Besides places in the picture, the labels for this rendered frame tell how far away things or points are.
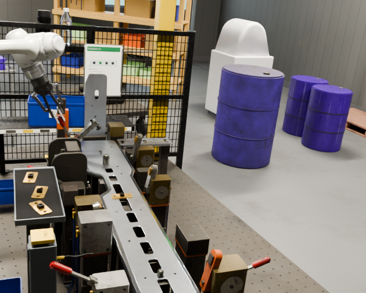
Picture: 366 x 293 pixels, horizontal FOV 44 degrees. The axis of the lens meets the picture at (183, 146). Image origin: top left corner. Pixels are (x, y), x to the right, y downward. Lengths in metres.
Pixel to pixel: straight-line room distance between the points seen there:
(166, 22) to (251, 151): 2.39
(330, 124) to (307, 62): 3.44
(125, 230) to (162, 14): 1.53
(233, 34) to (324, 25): 2.83
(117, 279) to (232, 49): 5.28
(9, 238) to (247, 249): 1.08
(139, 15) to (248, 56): 2.03
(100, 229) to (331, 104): 4.56
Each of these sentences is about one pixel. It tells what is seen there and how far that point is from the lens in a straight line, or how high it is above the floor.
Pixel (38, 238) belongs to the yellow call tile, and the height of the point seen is 1.16.
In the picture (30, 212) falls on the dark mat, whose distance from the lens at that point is 1.40.
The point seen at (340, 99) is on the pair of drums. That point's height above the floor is 0.69.
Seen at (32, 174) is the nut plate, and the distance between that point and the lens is 1.61.
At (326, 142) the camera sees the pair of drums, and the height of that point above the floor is 0.13.
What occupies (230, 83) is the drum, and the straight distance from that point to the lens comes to 4.72.
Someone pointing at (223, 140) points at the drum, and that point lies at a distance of 4.87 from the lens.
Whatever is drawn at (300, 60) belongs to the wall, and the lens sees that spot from 9.22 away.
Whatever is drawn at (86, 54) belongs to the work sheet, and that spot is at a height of 1.39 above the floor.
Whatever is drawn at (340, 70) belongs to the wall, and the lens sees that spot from 8.50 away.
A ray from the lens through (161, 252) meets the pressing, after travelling 1.51.
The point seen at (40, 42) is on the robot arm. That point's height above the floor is 1.56.
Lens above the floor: 1.83
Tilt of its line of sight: 20 degrees down
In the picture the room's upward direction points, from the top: 6 degrees clockwise
